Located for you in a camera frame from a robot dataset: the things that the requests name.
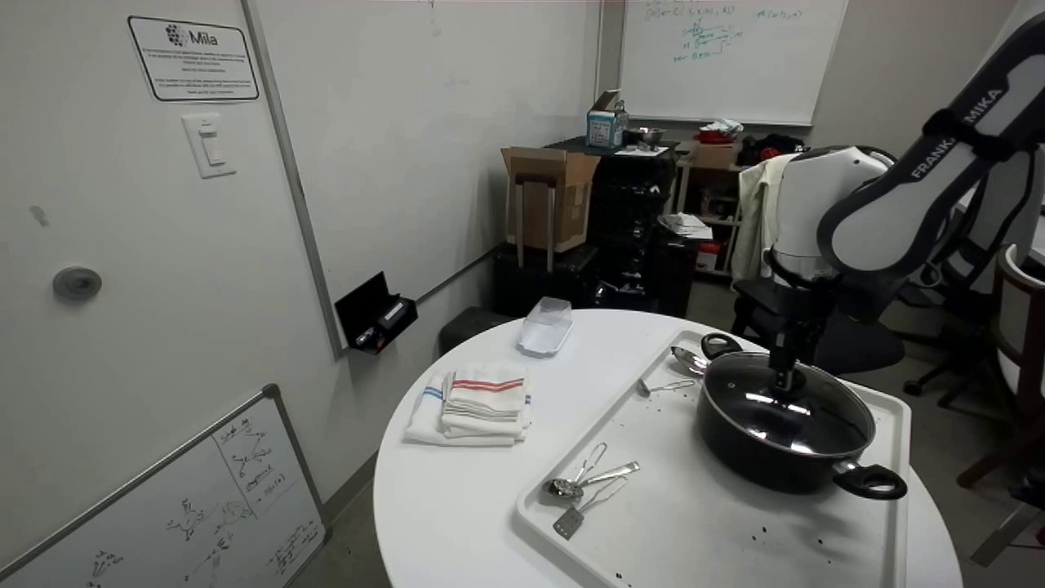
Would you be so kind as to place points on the wooden shelf unit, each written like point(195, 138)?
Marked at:
point(713, 180)

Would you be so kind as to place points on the blue tissue box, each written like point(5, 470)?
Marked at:
point(606, 125)

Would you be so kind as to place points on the small whiteboard with drawings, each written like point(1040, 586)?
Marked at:
point(185, 510)

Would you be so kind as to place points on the large wall whiteboard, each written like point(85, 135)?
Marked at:
point(436, 133)

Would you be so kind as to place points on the white paper stack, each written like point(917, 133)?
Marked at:
point(687, 228)

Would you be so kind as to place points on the black case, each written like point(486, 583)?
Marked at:
point(540, 282)

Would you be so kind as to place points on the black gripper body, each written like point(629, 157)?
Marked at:
point(795, 329)

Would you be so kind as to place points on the white cloth with blue stripe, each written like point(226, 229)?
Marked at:
point(426, 426)

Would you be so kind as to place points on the glass lid with black knob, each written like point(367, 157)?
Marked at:
point(811, 419)

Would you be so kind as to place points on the brown cardboard box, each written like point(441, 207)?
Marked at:
point(551, 197)

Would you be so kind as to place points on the clear plastic container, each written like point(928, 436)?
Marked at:
point(543, 329)

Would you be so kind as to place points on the white plastic tray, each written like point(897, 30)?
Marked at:
point(674, 510)

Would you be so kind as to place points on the whiteboard with green writing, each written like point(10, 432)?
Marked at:
point(738, 59)

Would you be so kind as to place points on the white light switch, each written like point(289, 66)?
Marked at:
point(209, 144)

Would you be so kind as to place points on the white wall notice sign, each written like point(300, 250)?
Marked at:
point(196, 56)

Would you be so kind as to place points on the white cloth with red stripes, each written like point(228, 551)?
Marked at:
point(486, 397)

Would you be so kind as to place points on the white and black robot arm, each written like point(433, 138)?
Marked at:
point(901, 207)

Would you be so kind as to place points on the black cabinet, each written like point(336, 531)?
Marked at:
point(631, 229)

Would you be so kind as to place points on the round grey wall stopper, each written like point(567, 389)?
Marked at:
point(76, 282)

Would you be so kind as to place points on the white jacket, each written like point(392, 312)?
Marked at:
point(756, 218)

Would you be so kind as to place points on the small metal spoon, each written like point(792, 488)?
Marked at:
point(687, 357)

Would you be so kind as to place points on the black whiteboard eraser holder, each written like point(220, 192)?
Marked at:
point(377, 312)

